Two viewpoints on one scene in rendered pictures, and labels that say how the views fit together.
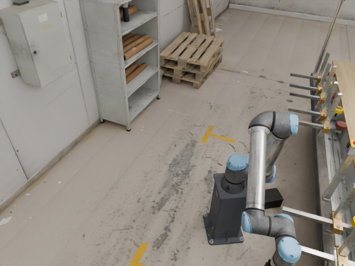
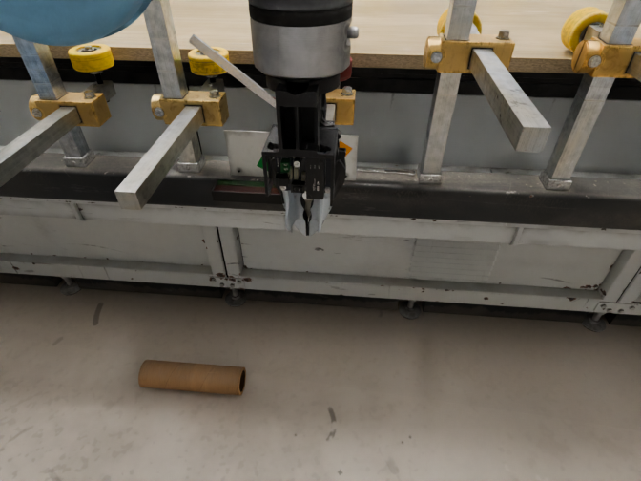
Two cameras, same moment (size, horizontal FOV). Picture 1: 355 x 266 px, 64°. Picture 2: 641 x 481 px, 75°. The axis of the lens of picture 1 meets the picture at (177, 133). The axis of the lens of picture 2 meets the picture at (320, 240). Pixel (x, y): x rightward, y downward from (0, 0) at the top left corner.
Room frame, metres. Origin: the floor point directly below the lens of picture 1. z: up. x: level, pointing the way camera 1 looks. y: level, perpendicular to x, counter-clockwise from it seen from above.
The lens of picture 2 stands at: (0.70, -0.09, 1.16)
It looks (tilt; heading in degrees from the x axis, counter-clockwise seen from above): 40 degrees down; 257
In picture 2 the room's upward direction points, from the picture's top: straight up
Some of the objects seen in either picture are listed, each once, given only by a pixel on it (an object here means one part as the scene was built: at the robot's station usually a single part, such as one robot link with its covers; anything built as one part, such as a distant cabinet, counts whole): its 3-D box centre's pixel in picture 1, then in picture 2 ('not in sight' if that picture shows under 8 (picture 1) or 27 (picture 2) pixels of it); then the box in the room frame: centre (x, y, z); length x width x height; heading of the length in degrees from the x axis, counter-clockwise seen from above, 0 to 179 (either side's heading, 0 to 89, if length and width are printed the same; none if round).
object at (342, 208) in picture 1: (340, 211); (42, 70); (1.04, -0.98, 0.90); 0.03 x 0.03 x 0.48; 72
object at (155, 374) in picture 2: not in sight; (193, 377); (0.92, -0.83, 0.04); 0.30 x 0.08 x 0.08; 162
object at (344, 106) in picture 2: not in sight; (319, 105); (0.54, -0.83, 0.85); 0.13 x 0.06 x 0.05; 162
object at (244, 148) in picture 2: not in sight; (291, 156); (0.59, -0.82, 0.75); 0.26 x 0.01 x 0.10; 162
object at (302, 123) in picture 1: (314, 125); not in sight; (1.98, -1.18, 0.83); 0.43 x 0.03 x 0.04; 72
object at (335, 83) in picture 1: (326, 104); not in sight; (2.23, -1.36, 0.90); 0.03 x 0.03 x 0.48; 72
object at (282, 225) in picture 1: (281, 229); not in sight; (0.74, -0.50, 1.14); 0.12 x 0.12 x 0.09; 81
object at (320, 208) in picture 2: not in sight; (319, 214); (0.61, -0.48, 0.86); 0.06 x 0.03 x 0.09; 72
